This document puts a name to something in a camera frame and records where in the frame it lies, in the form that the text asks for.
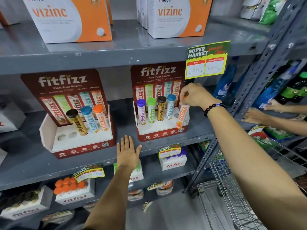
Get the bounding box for white box of orange-capped tubes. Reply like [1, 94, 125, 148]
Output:
[54, 177, 95, 205]

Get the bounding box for white box of purple-capped tubes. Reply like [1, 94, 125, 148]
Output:
[159, 147, 188, 171]

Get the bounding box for blue-capped tablet tube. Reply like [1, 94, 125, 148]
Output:
[165, 94, 177, 120]
[80, 106, 99, 134]

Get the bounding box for large white orange carton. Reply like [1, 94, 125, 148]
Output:
[21, 0, 113, 44]
[147, 0, 214, 39]

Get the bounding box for white box of green-capped tubes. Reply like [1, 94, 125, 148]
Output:
[113, 160, 144, 183]

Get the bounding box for brown-capped gold tablet tube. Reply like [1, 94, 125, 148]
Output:
[66, 109, 89, 136]
[157, 96, 167, 122]

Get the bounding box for white box of dark-capped tubes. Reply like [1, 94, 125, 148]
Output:
[0, 185, 54, 221]

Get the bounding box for person's right hand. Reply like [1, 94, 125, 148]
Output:
[179, 83, 217, 110]

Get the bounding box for green red packet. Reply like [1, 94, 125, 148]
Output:
[248, 124, 295, 150]

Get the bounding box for person's left forearm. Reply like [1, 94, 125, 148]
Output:
[83, 165, 135, 230]

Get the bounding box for large yellow green price tag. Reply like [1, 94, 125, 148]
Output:
[185, 41, 231, 80]

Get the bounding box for clear jar with label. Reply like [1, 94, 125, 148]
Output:
[127, 189, 144, 201]
[156, 180, 174, 196]

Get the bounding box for green-capped tablet tube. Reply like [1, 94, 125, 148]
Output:
[146, 97, 157, 123]

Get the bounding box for green plastic bottle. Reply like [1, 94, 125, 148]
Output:
[276, 72, 307, 104]

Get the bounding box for orange-capped white orange tablet tube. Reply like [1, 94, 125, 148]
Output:
[93, 104, 110, 131]
[176, 92, 190, 129]

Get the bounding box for blue plastic bottle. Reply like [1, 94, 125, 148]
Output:
[212, 63, 238, 101]
[253, 60, 301, 109]

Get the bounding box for person's right forearm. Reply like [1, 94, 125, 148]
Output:
[206, 106, 307, 230]

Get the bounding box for white cartons behind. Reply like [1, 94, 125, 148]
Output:
[136, 0, 148, 29]

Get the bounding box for purple-capped tablet tube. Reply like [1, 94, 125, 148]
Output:
[137, 99, 147, 125]

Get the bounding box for grey metal shelf rack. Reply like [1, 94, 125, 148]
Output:
[0, 0, 307, 230]

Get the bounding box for maroon cardboard tube display stand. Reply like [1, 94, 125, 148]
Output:
[130, 62, 193, 142]
[20, 69, 117, 159]

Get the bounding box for white carton with red print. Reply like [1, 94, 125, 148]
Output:
[0, 102, 26, 133]

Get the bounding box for person's left hand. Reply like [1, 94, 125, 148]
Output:
[117, 135, 142, 170]

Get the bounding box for white snack packets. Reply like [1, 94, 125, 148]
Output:
[240, 0, 264, 20]

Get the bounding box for green snack packet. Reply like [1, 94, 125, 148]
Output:
[259, 0, 288, 25]

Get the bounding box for black bead bracelet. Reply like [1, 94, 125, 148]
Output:
[204, 102, 227, 118]

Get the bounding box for another person's forearm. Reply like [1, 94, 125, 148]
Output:
[266, 114, 307, 137]
[282, 104, 307, 114]

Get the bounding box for wire shopping cart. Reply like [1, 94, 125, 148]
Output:
[197, 139, 307, 230]

